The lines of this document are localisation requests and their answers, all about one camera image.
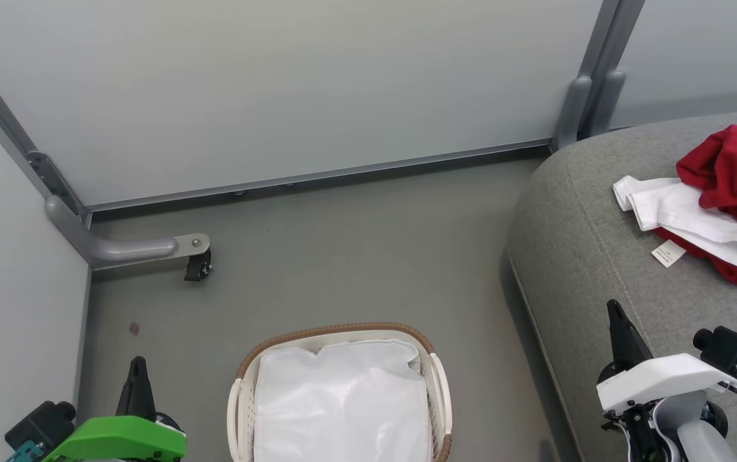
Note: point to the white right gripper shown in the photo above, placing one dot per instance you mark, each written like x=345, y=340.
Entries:
x=663, y=378

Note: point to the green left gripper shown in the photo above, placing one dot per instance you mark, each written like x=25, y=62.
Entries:
x=118, y=437

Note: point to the red and white shirt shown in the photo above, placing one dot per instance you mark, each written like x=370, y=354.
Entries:
x=734, y=160

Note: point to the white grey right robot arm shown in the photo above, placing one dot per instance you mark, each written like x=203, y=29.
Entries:
x=695, y=443

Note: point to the grey fabric sofa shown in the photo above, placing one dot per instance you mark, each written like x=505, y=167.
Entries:
x=586, y=224

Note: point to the white laundry basket brown rim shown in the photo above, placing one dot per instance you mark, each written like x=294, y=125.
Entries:
x=234, y=417

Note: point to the black caster wheel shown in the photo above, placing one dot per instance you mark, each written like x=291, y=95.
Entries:
x=197, y=266

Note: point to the grey curved partition foot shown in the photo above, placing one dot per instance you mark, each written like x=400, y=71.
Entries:
x=118, y=247

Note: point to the white basket liner bag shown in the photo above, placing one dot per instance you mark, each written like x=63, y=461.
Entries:
x=342, y=404

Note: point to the grey upright partition foot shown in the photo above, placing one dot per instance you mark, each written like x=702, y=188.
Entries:
x=607, y=102
x=572, y=112

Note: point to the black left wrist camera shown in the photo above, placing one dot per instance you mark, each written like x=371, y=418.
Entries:
x=41, y=425

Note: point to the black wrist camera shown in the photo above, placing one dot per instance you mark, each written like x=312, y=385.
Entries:
x=41, y=425
x=730, y=351

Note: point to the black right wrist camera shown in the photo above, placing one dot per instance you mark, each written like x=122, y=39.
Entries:
x=730, y=351

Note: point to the teal left camera connector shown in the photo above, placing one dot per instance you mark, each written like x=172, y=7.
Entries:
x=25, y=451

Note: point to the grey partition post with hinge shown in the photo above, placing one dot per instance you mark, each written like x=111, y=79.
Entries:
x=9, y=131

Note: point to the grey partition base rail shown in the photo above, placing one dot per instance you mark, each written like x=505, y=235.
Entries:
x=342, y=172

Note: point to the grey double partition post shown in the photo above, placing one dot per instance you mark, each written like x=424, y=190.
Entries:
x=612, y=32

